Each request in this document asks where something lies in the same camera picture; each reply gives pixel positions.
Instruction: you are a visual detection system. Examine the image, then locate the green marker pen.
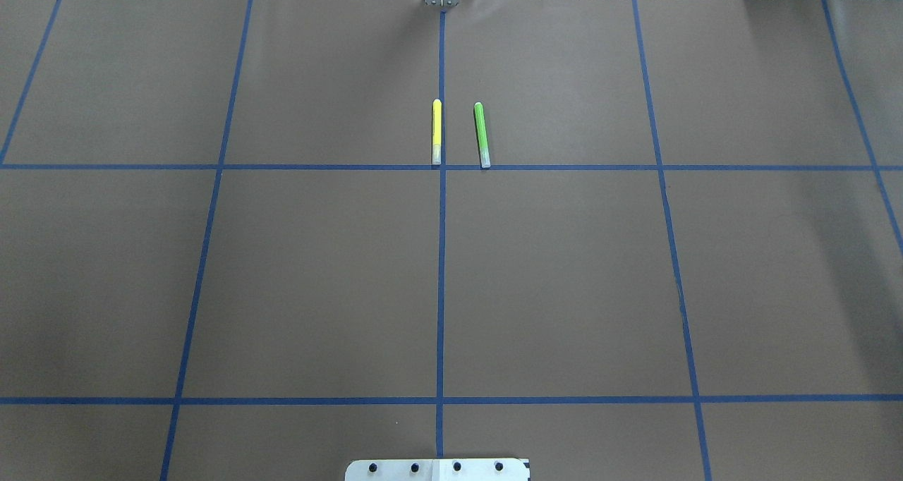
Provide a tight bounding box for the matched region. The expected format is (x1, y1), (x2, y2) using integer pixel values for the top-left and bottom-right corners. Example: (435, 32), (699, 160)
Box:
(473, 102), (491, 169)

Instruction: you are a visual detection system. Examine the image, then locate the yellow marker pen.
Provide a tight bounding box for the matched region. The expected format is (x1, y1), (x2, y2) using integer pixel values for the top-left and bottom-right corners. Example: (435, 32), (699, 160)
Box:
(431, 98), (443, 166)

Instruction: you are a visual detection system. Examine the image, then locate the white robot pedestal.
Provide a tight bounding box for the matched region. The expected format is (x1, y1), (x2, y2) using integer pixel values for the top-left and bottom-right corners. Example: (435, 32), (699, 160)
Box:
(344, 458), (531, 480)

